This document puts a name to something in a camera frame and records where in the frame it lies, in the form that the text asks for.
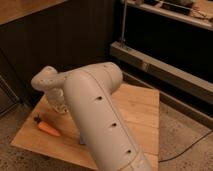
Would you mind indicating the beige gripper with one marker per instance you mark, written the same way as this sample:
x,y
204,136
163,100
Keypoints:
x,y
56,100

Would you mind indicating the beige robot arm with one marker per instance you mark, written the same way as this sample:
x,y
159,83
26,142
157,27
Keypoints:
x,y
86,93

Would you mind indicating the orange toy carrot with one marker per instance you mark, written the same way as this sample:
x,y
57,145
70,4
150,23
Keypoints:
x,y
45,127

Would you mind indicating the blue sponge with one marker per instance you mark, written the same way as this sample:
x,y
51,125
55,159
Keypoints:
x,y
81,140

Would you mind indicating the metal shelf pole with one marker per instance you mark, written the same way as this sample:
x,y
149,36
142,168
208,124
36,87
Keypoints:
x,y
123,24

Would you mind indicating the wooden counter top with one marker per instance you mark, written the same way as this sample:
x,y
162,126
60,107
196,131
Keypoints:
x,y
14,9

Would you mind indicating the wooden shelf with clutter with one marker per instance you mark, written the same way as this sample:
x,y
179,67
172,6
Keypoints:
x,y
198,13

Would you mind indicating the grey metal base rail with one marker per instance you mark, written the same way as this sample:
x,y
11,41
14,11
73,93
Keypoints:
x,y
189,83

